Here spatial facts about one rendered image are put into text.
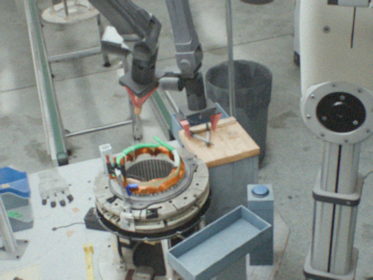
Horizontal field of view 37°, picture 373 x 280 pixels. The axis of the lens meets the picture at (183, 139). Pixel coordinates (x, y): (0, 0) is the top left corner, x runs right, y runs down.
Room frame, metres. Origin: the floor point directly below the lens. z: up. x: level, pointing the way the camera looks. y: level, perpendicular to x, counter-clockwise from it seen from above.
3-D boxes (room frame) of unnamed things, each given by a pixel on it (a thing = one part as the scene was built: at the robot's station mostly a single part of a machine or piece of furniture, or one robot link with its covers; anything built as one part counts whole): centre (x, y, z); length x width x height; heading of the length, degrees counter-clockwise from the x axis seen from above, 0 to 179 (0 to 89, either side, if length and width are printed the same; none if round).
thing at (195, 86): (1.45, -0.04, 1.26); 0.07 x 0.06 x 0.07; 66
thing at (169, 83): (1.46, -0.01, 1.29); 0.11 x 0.09 x 0.12; 66
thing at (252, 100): (2.83, -0.35, 0.39); 0.39 x 0.39 x 0.35
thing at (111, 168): (1.13, 0.17, 1.21); 0.04 x 0.04 x 0.03; 20
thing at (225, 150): (1.43, -0.11, 1.05); 0.20 x 0.19 x 0.02; 16
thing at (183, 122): (1.43, -0.03, 1.13); 0.07 x 0.07 x 0.09; 17
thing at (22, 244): (1.33, 0.58, 0.78); 0.09 x 0.09 x 0.01; 78
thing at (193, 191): (1.23, 0.10, 1.09); 0.32 x 0.32 x 0.01
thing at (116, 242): (1.21, 0.22, 0.91); 0.02 x 0.02 x 0.21
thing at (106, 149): (1.27, 0.21, 1.14); 0.03 x 0.03 x 0.09; 20
